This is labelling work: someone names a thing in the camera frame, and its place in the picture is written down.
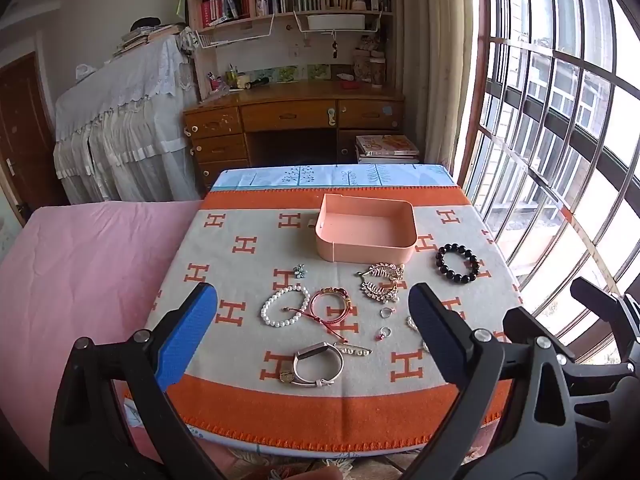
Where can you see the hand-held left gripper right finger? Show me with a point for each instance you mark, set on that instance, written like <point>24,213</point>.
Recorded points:
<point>435,332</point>

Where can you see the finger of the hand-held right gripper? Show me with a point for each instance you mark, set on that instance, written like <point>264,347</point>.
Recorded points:
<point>530,340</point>
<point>600,305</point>

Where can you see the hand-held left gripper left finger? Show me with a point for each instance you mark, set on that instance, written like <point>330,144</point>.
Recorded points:
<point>185,335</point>

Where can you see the gold leaf brooch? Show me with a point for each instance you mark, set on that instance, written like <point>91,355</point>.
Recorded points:
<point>382,270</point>

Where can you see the pink plastic tray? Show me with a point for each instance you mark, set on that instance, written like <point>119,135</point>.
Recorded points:
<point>365,252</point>

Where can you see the silver mesh band watch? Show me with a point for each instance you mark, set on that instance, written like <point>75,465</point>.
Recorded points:
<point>310,349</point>

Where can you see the silver leaf brooch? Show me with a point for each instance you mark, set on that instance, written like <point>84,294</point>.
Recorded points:
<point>377,290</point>

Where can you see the pearl bar pin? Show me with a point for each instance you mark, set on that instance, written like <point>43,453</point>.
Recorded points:
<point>357,351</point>

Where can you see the orange patterned blanket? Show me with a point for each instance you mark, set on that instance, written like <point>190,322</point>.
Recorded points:
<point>240,270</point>

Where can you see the pink bed sheet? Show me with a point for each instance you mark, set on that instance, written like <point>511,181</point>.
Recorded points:
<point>90,260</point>

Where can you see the small flower brooch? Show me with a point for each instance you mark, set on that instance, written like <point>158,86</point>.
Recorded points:
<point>301,271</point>

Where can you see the metal window grille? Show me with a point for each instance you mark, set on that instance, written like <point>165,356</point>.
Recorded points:
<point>550,135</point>

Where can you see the blue printed sheet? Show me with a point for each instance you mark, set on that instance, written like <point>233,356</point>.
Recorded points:
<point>280,176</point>

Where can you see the stack of magazines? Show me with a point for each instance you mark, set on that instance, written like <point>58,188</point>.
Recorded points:
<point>385,146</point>

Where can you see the white lace-covered furniture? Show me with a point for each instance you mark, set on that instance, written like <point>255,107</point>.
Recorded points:
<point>130,110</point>

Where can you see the wooden desk with drawers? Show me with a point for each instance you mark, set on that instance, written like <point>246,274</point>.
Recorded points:
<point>290,115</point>

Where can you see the brown wooden door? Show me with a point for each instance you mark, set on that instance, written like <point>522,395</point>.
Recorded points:
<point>25,135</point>

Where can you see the pen holder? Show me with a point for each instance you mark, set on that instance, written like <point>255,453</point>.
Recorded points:
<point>231,77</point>

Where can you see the small red desk item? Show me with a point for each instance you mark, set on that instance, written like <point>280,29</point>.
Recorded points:
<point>347,85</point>

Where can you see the cream curtain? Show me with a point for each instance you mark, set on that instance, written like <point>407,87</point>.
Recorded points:
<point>440,60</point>

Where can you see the hanging keys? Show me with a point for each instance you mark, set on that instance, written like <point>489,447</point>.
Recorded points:
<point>333,47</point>

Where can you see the pile of books with hat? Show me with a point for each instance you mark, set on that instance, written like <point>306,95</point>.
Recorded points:
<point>145,35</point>

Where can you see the white oblong tray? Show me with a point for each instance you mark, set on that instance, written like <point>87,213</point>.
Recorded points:
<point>335,21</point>

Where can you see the row of red books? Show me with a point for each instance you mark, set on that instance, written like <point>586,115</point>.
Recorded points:
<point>220,10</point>

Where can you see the green paper sheet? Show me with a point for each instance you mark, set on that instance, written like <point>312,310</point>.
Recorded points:
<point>181,2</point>

